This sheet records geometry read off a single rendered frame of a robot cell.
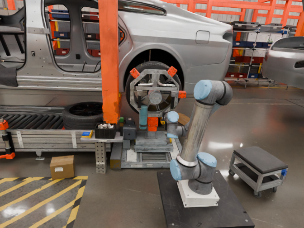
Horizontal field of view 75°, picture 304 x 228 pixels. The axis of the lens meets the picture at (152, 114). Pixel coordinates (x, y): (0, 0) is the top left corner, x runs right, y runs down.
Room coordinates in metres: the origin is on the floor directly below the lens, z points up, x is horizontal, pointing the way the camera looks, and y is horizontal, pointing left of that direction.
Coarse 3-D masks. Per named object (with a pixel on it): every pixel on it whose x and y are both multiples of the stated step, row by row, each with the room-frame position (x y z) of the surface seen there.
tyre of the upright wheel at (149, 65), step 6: (138, 66) 2.31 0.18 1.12; (144, 66) 2.22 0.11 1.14; (150, 66) 2.22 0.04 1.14; (156, 66) 2.23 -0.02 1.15; (162, 66) 2.23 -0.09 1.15; (168, 66) 2.32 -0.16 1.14; (132, 78) 2.20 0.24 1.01; (174, 78) 2.25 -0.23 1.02; (126, 84) 2.21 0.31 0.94; (180, 84) 2.26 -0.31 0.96; (126, 90) 2.20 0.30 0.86; (180, 90) 2.26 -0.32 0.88; (126, 96) 2.20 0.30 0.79; (132, 108) 2.21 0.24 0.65; (174, 108) 2.25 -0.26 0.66
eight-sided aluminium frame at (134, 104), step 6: (144, 72) 2.13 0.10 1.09; (150, 72) 2.14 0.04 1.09; (156, 72) 2.14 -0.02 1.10; (162, 72) 2.15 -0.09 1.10; (138, 78) 2.13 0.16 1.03; (168, 78) 2.16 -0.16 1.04; (132, 84) 2.12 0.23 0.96; (132, 90) 2.12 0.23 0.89; (132, 96) 2.12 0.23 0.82; (132, 102) 2.12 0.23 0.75; (174, 102) 2.16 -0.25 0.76; (168, 108) 2.16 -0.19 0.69; (150, 114) 2.14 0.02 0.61; (156, 114) 2.15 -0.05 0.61
